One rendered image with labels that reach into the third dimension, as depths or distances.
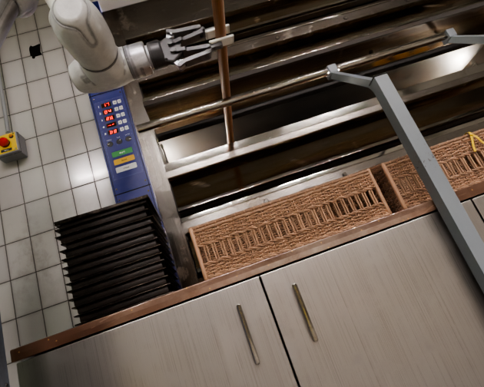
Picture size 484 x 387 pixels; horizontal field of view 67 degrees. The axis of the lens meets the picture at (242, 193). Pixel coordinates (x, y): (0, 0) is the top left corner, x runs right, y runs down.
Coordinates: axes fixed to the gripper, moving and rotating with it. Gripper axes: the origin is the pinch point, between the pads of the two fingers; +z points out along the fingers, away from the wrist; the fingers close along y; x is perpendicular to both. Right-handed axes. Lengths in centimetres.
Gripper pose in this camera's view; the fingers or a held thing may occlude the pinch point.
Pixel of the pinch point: (220, 36)
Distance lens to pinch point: 110.9
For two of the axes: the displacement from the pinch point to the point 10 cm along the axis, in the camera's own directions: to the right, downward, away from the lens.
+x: -0.1, -3.2, -9.5
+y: 3.3, 8.9, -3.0
